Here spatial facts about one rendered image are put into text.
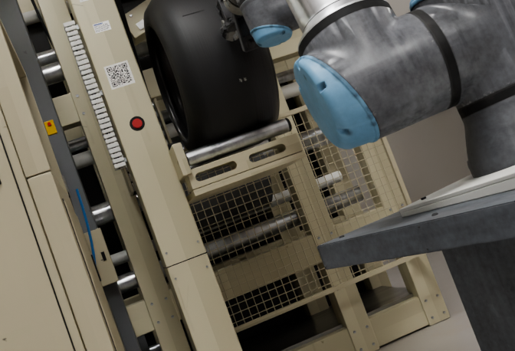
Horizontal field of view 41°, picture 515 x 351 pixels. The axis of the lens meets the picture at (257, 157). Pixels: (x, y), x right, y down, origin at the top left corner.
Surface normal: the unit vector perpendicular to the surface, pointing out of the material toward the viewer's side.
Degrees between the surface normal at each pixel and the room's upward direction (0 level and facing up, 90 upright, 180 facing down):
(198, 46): 87
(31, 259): 90
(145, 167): 90
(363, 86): 95
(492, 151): 72
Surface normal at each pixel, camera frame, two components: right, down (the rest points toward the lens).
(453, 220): -0.83, 0.27
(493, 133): -0.80, -0.08
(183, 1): -0.06, -0.69
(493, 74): -0.41, 0.11
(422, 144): 0.43, -0.23
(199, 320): 0.20, -0.15
